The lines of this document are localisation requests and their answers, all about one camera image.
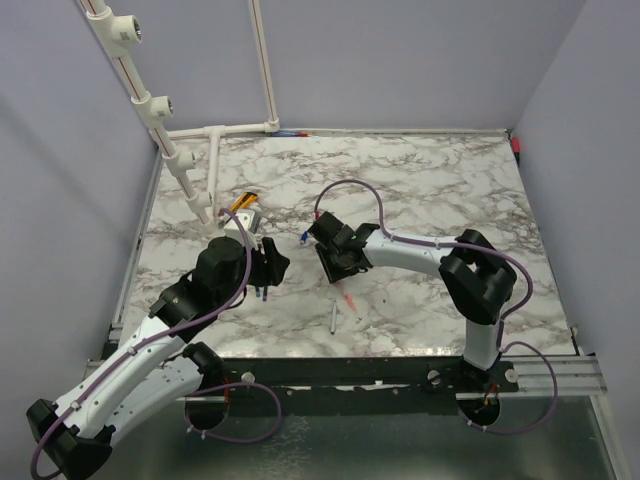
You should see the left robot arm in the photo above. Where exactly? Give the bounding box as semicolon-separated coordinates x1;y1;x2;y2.
26;236;290;479

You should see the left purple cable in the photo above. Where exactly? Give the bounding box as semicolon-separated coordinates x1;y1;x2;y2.
29;207;282;479

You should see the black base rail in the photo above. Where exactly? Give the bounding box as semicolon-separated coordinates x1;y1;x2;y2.
187;356;519;416

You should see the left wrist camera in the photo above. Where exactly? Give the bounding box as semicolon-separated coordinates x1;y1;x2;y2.
223;209;262;247

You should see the grey pen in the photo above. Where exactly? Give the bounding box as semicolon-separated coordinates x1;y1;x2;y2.
329;300;338;335

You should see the white pvc pipe frame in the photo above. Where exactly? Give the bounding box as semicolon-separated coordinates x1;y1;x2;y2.
79;1;280;229

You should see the red pen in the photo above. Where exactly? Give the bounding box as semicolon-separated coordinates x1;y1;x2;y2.
336;282;358;313

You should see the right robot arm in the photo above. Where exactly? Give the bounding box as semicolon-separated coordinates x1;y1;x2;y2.
308;212;516;391

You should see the red clamp at corner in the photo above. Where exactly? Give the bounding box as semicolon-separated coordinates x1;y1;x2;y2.
510;137;521;157

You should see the aluminium frame rail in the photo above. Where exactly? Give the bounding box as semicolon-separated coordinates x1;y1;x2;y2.
501;355;607;398

